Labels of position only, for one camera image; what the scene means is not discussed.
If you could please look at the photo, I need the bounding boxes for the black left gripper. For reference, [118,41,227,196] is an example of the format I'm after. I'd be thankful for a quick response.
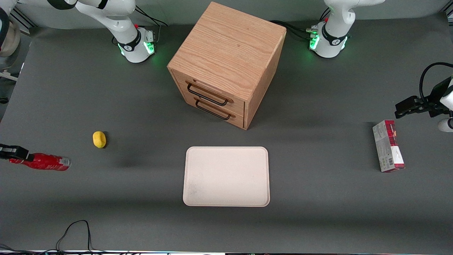
[395,77,453,119]

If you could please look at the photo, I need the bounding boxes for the red coke bottle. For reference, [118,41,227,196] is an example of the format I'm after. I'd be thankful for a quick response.
[10,153,72,172]

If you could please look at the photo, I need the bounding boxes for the beige plastic tray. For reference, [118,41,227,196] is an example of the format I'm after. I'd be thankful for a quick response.
[183,146,270,207]

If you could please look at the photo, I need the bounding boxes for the grey and red carton box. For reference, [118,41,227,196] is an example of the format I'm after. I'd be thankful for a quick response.
[372,120,406,173]

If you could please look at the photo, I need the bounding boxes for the yellow lemon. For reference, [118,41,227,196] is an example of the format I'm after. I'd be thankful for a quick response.
[93,131,107,149]

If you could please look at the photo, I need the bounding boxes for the wooden drawer front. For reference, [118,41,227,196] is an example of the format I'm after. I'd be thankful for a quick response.
[176,89,245,129]
[172,70,246,114]

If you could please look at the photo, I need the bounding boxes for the wooden drawer cabinet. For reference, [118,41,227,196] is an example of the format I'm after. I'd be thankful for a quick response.
[167,1,287,131]

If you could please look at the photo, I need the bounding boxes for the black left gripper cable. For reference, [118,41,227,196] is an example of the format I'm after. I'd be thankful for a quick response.
[419,62,453,103]

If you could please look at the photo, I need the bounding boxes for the black looped cable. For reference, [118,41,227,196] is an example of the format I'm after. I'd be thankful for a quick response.
[0,220,107,255]

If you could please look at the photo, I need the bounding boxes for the black left arm base cables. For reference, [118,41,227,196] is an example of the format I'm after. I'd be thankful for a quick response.
[271,7,331,41]

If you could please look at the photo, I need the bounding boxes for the black arm base cables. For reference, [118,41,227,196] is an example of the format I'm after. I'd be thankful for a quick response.
[132,5,169,45]
[271,7,331,41]

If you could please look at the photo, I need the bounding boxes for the black right arm base cables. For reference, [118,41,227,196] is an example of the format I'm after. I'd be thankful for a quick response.
[132,5,169,45]

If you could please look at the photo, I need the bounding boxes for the black metal drawer handle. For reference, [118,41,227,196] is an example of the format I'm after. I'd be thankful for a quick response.
[195,99,231,121]
[187,82,229,107]

